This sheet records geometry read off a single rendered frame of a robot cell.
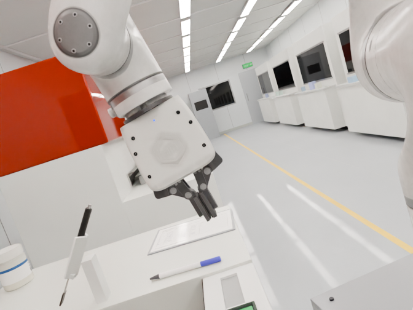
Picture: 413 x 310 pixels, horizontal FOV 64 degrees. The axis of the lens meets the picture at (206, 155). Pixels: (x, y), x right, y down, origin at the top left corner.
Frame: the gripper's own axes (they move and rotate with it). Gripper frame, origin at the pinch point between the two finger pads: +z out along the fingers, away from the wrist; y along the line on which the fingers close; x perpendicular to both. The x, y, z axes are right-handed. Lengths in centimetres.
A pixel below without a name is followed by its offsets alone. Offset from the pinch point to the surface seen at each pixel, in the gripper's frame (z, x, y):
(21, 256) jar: -2, 35, -50
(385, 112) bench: 121, 400, 236
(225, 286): 15.3, 5.7, -4.5
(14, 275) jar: 1, 33, -52
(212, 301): 14.4, 1.9, -6.8
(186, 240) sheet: 12.7, 28.0, -10.7
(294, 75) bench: 41, 789, 276
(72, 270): 1.6, 12.2, -27.9
